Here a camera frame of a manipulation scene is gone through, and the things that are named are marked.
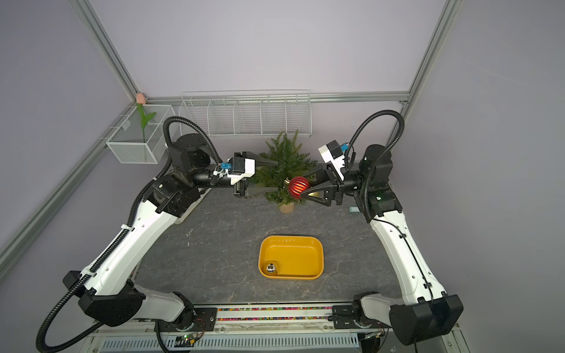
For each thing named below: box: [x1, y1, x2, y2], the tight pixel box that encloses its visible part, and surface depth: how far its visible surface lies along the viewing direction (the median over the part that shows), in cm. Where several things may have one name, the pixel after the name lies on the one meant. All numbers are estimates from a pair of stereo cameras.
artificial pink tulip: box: [136, 92, 157, 143], surface depth 92 cm
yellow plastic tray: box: [258, 235, 325, 281], surface depth 89 cm
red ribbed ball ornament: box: [283, 175, 311, 200], surface depth 53 cm
